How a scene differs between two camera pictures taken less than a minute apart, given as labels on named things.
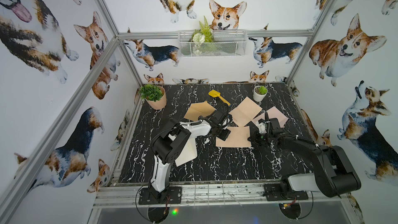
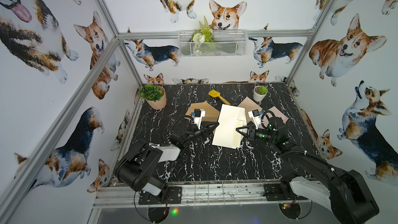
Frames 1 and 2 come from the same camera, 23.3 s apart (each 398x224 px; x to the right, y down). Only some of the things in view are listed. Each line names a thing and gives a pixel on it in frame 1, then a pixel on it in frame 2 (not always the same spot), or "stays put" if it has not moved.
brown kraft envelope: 203,109 stays put
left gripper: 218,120 to 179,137
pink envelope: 272,113 stays put
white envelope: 189,152 to 226,135
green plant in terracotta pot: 154,95 stays put
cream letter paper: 244,112 stays put
